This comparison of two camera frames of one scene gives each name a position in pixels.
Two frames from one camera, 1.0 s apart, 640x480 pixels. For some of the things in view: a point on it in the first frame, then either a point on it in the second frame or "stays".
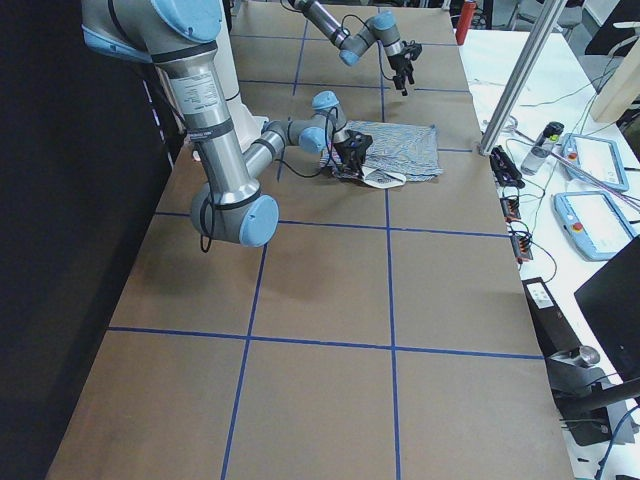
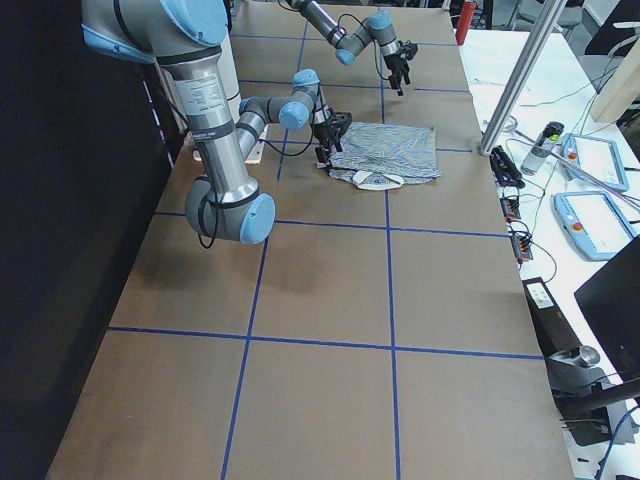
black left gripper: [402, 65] stays
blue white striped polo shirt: [400, 152] stays
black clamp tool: [506, 172] stays
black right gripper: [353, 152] → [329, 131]
